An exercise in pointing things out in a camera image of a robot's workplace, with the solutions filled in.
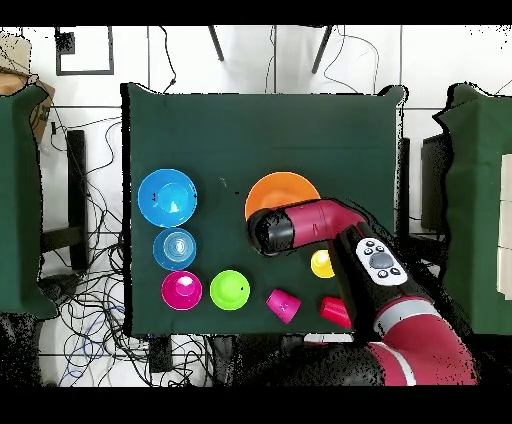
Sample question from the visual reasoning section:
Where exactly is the large orange bowl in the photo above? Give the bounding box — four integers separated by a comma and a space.
244, 171, 322, 222

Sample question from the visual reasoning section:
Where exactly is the large blue bowl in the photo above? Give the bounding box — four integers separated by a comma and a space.
136, 168, 199, 229

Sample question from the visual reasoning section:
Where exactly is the pink cup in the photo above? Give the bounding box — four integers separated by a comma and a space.
265, 288, 303, 326

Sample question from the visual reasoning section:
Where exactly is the red cup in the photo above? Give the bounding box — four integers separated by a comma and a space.
318, 295, 353, 330

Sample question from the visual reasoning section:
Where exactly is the dark green table cloth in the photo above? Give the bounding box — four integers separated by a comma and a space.
120, 82, 409, 337

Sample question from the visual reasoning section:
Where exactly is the small yellow orange cup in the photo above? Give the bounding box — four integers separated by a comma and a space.
310, 249, 336, 280

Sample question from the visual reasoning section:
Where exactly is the green bowl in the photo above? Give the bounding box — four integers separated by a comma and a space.
209, 269, 252, 312

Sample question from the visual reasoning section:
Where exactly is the light blue shallow bowl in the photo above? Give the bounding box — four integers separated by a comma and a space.
152, 227, 198, 272

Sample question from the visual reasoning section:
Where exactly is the pink bowl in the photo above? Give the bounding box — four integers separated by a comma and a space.
160, 270, 204, 312

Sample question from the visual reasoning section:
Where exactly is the black computer case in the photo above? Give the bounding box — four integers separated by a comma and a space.
419, 133, 451, 233

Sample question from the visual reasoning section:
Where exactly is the grey chair base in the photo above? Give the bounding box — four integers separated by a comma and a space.
37, 273, 83, 307

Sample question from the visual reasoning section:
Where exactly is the green cloth side table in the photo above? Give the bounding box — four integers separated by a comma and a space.
431, 82, 512, 337
0, 85, 57, 321

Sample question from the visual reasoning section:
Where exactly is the cardboard box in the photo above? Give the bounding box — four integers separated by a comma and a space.
0, 33, 56, 145

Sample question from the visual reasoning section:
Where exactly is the black cable with plug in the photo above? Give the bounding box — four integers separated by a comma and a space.
158, 25, 178, 94

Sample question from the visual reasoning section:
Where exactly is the camera tripod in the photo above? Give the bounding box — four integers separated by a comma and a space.
206, 24, 334, 76

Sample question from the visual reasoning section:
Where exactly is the black metal frame bar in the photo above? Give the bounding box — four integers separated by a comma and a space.
41, 129, 90, 273

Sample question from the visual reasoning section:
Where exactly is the black square floor frame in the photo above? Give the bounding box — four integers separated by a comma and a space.
54, 26, 115, 76

